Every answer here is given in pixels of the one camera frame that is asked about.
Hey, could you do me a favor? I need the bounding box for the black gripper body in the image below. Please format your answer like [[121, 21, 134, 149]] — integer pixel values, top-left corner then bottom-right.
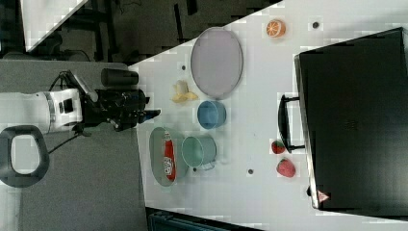
[[82, 90, 150, 132]]

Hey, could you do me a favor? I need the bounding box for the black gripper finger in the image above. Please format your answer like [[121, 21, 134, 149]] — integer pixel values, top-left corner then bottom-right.
[[140, 110, 161, 123]]

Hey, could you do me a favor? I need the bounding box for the red ketchup bottle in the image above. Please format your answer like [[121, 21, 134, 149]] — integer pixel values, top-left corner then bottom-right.
[[164, 132, 176, 182]]

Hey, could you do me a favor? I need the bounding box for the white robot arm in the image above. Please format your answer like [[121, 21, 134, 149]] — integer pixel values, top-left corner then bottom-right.
[[1, 89, 161, 188]]

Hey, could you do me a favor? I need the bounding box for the green oval strainer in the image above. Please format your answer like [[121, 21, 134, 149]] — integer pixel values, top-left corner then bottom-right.
[[149, 127, 189, 187]]

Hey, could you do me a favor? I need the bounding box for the black cylinder container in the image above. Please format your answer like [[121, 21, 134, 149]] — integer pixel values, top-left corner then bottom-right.
[[101, 68, 139, 87]]

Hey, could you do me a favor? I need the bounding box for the peeled toy banana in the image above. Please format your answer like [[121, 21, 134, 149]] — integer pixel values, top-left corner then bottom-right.
[[171, 80, 198, 103]]

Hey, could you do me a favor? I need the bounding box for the blue bowl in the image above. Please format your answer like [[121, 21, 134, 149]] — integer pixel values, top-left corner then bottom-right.
[[197, 101, 226, 130]]

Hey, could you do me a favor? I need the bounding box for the green metal cup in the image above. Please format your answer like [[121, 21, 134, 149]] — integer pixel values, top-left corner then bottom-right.
[[182, 135, 217, 170]]

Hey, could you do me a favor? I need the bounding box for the purple oval plate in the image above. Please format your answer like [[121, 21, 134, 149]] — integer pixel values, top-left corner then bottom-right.
[[191, 27, 243, 99]]

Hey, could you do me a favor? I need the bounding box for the small toy strawberry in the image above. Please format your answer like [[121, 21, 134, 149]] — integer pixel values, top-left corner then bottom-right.
[[271, 141, 286, 154]]

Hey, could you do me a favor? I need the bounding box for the large toy strawberry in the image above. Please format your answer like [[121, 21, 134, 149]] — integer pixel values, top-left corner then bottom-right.
[[276, 159, 295, 178]]

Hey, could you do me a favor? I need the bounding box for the toy orange half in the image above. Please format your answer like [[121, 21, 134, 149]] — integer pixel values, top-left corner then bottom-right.
[[267, 19, 286, 38]]

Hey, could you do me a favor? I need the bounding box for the black toaster oven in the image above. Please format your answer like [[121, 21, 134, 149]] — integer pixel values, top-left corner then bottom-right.
[[294, 27, 408, 220]]

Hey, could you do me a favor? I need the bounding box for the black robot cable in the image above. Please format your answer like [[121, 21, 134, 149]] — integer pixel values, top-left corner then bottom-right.
[[47, 70, 85, 154]]

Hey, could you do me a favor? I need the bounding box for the blue metal frame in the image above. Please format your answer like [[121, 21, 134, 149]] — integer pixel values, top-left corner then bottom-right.
[[147, 210, 244, 231]]

